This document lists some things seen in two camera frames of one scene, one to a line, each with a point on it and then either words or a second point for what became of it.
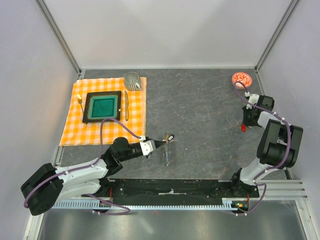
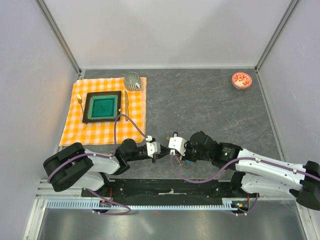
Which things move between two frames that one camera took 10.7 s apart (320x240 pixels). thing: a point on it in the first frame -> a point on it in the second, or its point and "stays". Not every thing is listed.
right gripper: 245,111 -> 186,157
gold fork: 79,100 stays
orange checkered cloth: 132,123 stays
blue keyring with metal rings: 166,152 -> 184,163
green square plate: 99,106 stays
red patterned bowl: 242,77 stays
